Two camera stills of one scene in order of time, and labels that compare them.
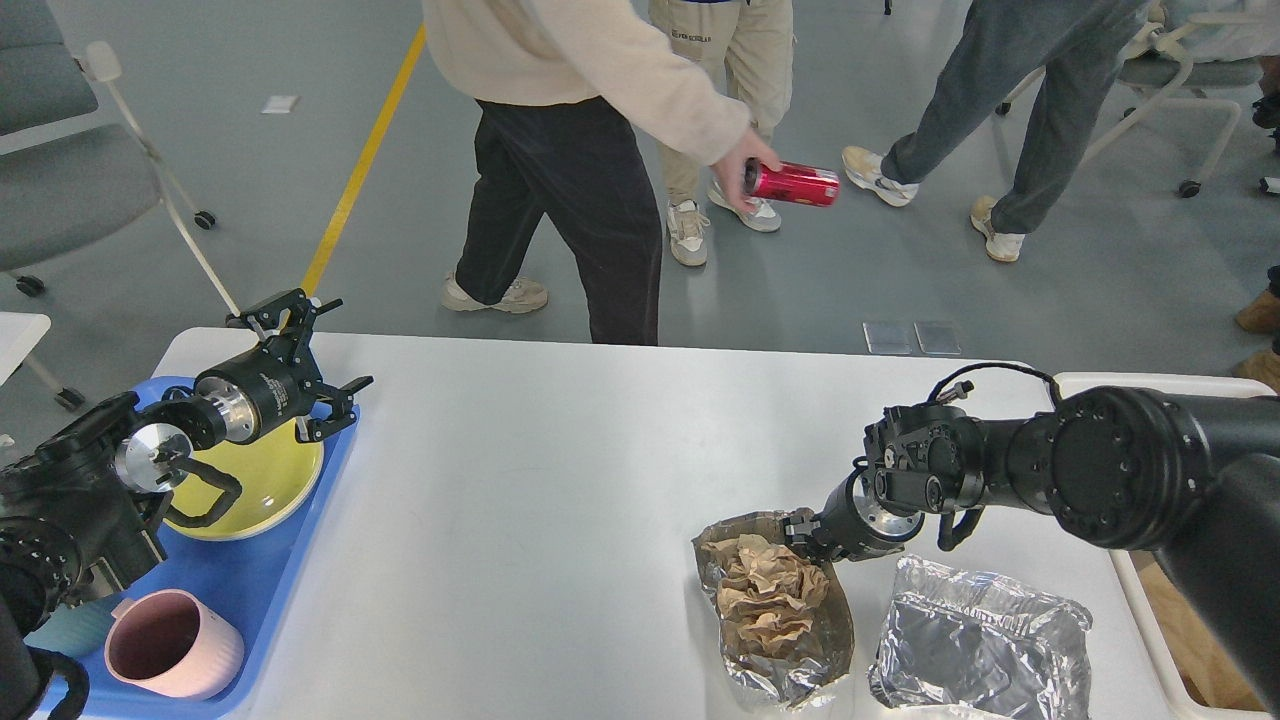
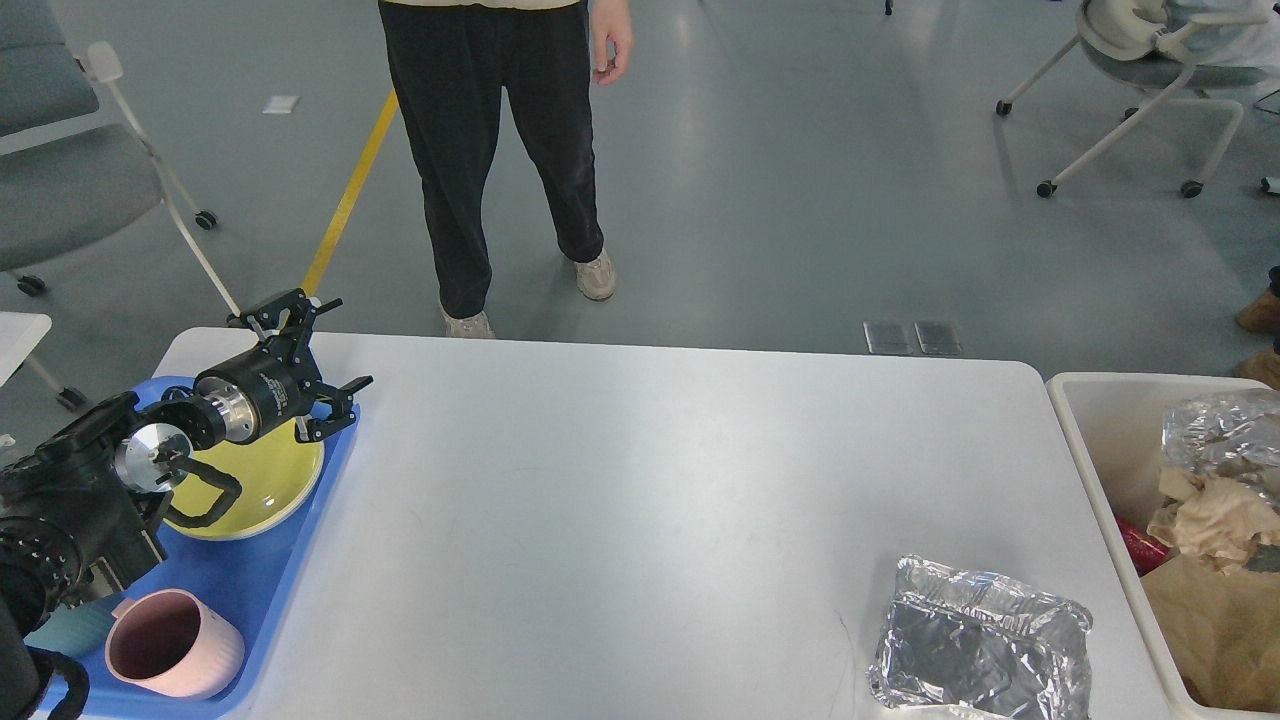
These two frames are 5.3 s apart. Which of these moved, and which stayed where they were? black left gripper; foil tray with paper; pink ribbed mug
Moved: foil tray with paper
Stayed: pink ribbed mug; black left gripper
